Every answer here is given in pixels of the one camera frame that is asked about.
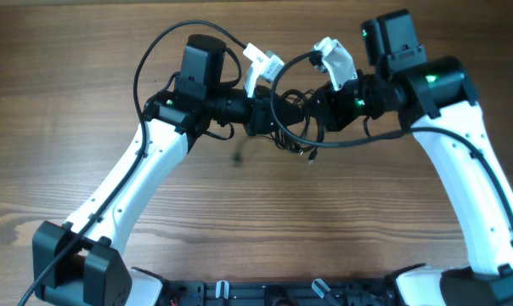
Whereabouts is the right camera black cable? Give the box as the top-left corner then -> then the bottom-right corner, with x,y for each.
269,50 -> 513,264

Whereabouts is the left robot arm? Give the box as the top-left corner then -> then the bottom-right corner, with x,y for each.
27,34 -> 302,305

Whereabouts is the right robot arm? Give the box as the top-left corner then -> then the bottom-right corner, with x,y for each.
310,10 -> 513,305

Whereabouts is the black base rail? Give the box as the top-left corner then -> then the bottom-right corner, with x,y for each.
158,278 -> 405,306

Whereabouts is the black USB cable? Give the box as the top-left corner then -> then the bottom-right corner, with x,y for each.
233,88 -> 328,166

